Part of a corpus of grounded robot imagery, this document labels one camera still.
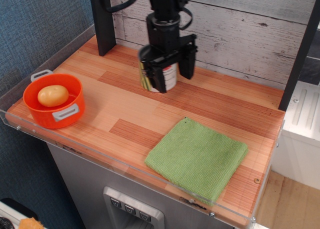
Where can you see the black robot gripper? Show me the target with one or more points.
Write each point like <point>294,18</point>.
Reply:
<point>167,44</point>

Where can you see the orange toy pot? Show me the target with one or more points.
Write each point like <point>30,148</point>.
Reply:
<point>60,116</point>

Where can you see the silver dispenser panel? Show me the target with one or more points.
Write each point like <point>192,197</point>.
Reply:
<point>126,212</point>

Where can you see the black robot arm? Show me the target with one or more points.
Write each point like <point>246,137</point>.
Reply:
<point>165,7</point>

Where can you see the white black corner object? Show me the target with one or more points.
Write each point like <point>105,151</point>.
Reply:
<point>15,211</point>

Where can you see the toy corn can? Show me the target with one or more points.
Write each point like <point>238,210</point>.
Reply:
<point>169,73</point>

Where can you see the black left post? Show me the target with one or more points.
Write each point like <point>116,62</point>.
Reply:
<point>104,26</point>

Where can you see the white toy sink unit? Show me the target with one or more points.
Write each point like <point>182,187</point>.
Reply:
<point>297,153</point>

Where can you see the yellow toy potato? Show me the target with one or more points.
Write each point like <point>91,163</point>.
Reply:
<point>53,95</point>

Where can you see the black post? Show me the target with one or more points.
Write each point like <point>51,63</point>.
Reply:
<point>305,45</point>
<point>104,26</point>

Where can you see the grey toy fridge cabinet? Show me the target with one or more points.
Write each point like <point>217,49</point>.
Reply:
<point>85,181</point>

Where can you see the black right post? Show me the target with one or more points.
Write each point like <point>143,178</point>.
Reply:
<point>305,45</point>

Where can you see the orange fuzzy object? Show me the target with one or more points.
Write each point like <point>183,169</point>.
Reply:
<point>30,223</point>

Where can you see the green folded cloth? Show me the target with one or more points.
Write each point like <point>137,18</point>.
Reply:
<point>197,159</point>

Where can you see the clear acrylic table guard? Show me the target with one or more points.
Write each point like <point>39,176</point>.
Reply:
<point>122,122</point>

